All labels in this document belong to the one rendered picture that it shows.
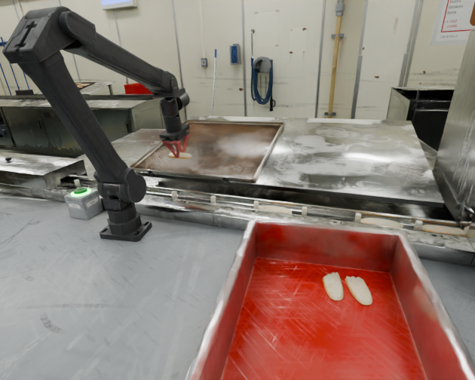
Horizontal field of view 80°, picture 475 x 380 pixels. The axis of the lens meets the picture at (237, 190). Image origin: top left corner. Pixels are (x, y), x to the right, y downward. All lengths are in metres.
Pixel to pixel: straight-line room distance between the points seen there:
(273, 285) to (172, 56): 4.77
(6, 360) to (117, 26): 5.40
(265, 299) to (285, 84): 4.08
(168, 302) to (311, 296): 0.28
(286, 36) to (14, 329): 4.29
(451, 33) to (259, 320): 1.27
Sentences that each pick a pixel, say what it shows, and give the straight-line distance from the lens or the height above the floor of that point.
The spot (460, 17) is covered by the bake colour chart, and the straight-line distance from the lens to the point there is 1.48.
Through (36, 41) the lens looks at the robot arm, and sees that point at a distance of 0.64.
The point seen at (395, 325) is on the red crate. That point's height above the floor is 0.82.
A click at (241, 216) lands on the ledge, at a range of 0.78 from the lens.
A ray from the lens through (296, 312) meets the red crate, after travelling 0.58.
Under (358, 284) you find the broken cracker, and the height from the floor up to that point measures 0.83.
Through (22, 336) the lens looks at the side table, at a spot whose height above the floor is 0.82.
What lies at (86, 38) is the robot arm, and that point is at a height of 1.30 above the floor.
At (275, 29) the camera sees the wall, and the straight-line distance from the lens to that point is 4.54.
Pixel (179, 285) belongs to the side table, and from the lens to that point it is 0.65.
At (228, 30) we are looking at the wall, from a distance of 4.74.
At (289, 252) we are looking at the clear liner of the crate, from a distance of 0.67.
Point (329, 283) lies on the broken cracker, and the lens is 0.63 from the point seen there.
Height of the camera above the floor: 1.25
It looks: 25 degrees down
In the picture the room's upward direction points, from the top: 3 degrees counter-clockwise
